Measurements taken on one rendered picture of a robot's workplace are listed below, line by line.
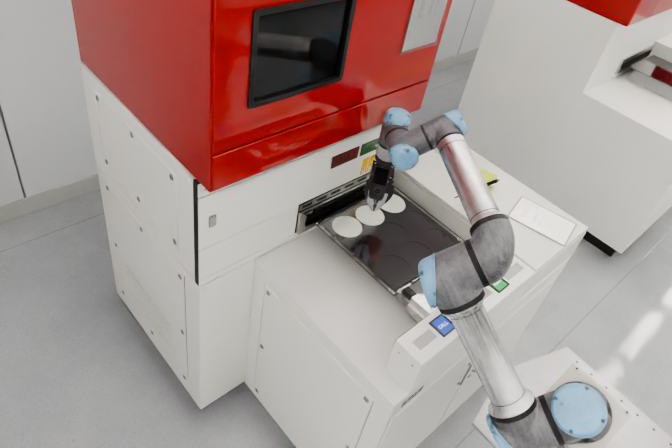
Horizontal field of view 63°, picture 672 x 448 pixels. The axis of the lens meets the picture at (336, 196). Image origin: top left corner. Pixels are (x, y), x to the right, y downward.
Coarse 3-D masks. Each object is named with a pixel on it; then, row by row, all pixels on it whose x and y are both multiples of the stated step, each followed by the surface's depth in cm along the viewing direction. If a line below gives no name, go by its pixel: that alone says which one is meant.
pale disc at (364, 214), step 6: (360, 210) 189; (366, 210) 190; (378, 210) 191; (360, 216) 187; (366, 216) 187; (372, 216) 188; (378, 216) 188; (366, 222) 185; (372, 222) 185; (378, 222) 186
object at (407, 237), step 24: (336, 216) 185; (384, 216) 189; (408, 216) 191; (360, 240) 178; (384, 240) 180; (408, 240) 182; (432, 240) 184; (456, 240) 185; (384, 264) 172; (408, 264) 174
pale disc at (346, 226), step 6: (342, 216) 186; (348, 216) 186; (336, 222) 183; (342, 222) 183; (348, 222) 184; (354, 222) 184; (336, 228) 181; (342, 228) 181; (348, 228) 182; (354, 228) 182; (360, 228) 183; (342, 234) 179; (348, 234) 180; (354, 234) 180
